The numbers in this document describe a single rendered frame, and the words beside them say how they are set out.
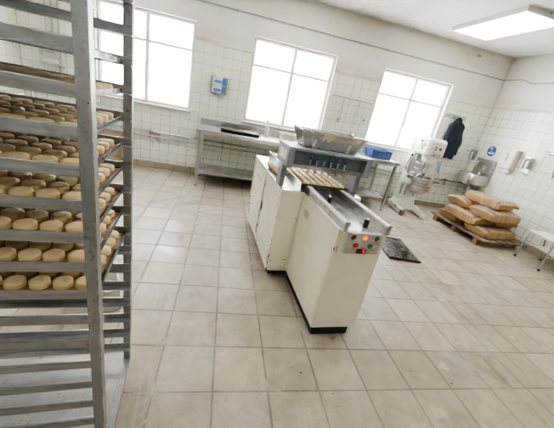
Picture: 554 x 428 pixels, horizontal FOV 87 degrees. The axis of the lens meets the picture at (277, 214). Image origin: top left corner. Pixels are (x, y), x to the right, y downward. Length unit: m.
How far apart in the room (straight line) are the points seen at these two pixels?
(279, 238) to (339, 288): 0.73
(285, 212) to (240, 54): 3.45
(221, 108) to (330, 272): 3.95
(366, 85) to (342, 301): 4.40
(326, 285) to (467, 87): 5.54
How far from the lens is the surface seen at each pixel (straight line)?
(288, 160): 2.25
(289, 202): 2.36
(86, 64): 0.77
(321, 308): 2.08
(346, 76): 5.66
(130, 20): 1.22
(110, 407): 1.64
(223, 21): 5.38
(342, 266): 1.92
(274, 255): 2.55
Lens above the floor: 1.47
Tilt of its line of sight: 21 degrees down
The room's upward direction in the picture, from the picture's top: 12 degrees clockwise
